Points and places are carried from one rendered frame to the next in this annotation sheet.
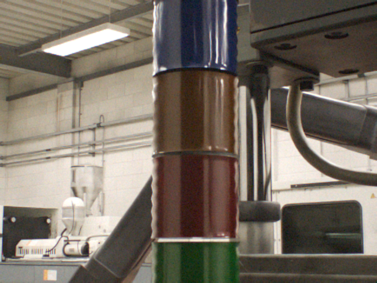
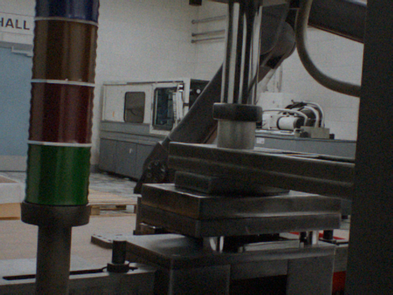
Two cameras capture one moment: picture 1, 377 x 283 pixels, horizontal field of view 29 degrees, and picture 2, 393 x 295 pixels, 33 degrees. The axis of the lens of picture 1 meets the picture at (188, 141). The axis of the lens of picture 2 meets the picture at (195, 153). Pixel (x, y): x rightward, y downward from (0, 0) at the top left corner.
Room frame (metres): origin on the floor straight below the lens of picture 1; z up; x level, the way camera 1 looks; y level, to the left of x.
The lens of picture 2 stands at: (-0.05, -0.18, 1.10)
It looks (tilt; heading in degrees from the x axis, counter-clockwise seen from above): 3 degrees down; 14
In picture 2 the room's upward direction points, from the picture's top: 4 degrees clockwise
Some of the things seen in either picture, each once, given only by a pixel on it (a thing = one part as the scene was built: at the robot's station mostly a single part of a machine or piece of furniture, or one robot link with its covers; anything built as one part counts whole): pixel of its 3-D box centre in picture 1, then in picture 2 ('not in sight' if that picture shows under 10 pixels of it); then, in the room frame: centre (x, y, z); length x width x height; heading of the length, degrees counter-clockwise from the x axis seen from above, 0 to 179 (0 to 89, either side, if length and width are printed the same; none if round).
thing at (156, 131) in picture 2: not in sight; (162, 109); (9.53, 2.85, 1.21); 0.86 x 0.10 x 0.79; 46
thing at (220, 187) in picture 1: (195, 198); (61, 113); (0.31, 0.00, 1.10); 0.04 x 0.04 x 0.03
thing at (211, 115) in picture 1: (195, 118); (64, 53); (0.31, 0.00, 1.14); 0.04 x 0.04 x 0.03
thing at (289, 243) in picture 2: not in sight; (268, 254); (0.58, -0.10, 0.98); 0.07 x 0.01 x 0.03; 139
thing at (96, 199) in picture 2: not in sight; (76, 203); (6.77, 2.91, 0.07); 1.20 x 1.00 x 0.14; 138
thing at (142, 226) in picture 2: not in sight; (162, 232); (0.64, 0.03, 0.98); 0.07 x 0.02 x 0.01; 49
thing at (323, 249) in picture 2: not in sight; (228, 246); (0.60, -0.05, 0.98); 0.20 x 0.10 x 0.01; 139
